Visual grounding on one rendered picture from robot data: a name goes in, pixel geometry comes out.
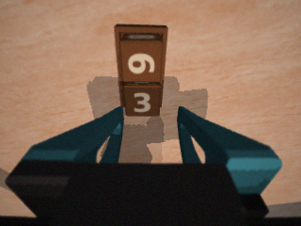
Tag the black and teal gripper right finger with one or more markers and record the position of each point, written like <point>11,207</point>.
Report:
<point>252,164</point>

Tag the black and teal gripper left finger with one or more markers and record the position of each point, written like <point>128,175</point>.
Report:
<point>81,144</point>

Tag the brown wooden number cube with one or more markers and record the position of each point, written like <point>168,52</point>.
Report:
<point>141,57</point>
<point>142,98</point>

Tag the brown wooden tray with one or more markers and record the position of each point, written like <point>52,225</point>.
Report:
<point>121,29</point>

